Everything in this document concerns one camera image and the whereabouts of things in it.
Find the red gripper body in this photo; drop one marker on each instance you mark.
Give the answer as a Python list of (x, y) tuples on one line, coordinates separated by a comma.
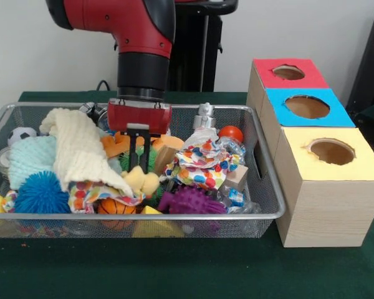
[(140, 116)]

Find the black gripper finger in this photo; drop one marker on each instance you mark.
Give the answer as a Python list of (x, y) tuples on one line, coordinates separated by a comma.
[(133, 152), (146, 152)]

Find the yellow duck plush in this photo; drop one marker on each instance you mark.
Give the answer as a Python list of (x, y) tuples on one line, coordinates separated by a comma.
[(143, 183)]

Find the cream waffle cloth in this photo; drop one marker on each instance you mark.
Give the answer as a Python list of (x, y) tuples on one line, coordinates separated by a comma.
[(78, 149)]

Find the mint green waffle cloth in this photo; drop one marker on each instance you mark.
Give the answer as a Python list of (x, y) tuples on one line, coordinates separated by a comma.
[(31, 155)]

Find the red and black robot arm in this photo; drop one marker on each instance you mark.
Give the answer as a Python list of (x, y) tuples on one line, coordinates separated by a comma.
[(140, 62)]

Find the wooden box with three holes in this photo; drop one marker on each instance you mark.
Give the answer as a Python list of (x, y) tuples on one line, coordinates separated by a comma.
[(330, 211)]

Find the silver toy robot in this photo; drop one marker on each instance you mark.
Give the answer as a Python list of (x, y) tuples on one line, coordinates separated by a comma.
[(203, 120)]

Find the purple spiky monster toy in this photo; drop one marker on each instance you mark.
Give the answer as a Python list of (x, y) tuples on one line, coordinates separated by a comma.
[(190, 202)]

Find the small red ball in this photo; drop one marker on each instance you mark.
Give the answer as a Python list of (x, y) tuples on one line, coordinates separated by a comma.
[(232, 133)]

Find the blue spiky rubber ball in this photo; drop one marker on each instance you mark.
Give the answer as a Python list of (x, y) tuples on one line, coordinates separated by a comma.
[(40, 194)]

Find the small soccer ball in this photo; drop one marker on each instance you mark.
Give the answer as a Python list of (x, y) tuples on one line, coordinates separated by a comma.
[(20, 134)]

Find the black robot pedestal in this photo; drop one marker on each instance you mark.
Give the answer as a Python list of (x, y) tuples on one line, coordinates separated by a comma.
[(199, 46)]

